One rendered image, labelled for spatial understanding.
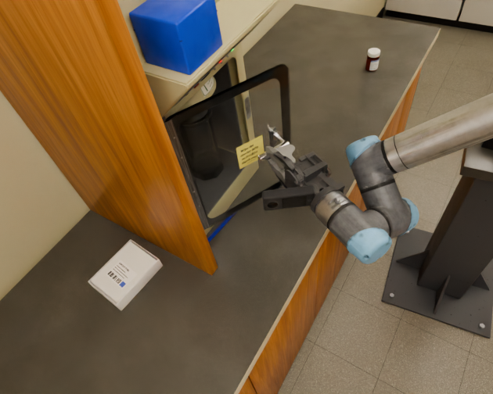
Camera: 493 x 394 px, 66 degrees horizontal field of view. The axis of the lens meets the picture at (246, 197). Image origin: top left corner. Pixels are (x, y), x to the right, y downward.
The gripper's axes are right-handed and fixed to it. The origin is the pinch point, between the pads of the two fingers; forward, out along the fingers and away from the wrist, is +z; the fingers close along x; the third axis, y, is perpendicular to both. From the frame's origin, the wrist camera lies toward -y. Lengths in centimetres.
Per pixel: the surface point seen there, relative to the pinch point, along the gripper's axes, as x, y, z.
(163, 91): 27.9, -19.2, 0.1
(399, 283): -118, 59, -16
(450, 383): -120, 44, -60
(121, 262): -22, -44, 10
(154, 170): 15.0, -26.7, -2.8
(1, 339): -26, -79, 10
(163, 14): 40.0, -15.3, 0.4
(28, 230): -17, -63, 33
